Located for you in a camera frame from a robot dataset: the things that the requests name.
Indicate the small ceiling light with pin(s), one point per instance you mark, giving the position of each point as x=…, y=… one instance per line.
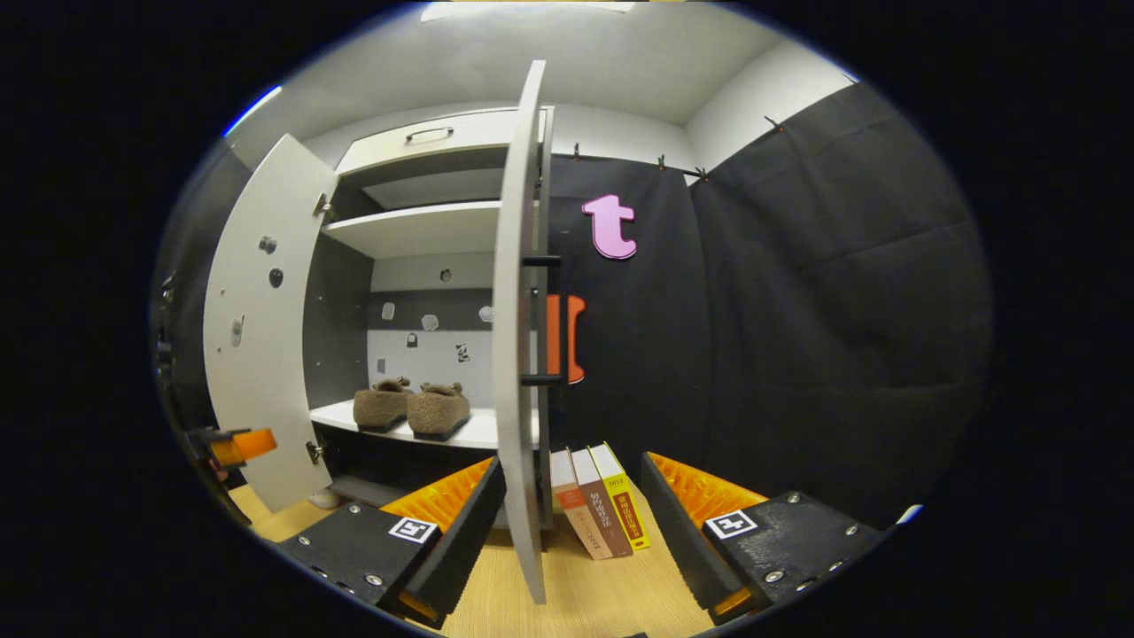
x=252, y=111

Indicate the white shoe cabinet door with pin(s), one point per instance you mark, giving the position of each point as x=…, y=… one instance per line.
x=512, y=354
x=257, y=354

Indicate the white shoe cabinet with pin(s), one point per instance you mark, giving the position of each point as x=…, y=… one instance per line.
x=425, y=226

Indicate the large ceiling light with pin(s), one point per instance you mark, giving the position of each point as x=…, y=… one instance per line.
x=532, y=9

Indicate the black backdrop cloth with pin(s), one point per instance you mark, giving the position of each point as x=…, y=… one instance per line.
x=797, y=310

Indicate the yellow book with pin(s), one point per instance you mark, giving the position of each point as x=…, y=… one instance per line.
x=627, y=505

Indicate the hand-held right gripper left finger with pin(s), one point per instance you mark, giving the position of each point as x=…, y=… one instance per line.
x=456, y=545

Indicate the dark red book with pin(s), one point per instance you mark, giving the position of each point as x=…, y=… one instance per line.
x=602, y=518

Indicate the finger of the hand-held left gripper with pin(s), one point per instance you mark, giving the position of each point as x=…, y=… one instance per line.
x=244, y=446

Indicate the white cabinet drawer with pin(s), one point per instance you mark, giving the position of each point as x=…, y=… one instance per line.
x=390, y=142

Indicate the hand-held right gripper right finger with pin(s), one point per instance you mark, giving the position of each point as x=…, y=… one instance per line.
x=682, y=540

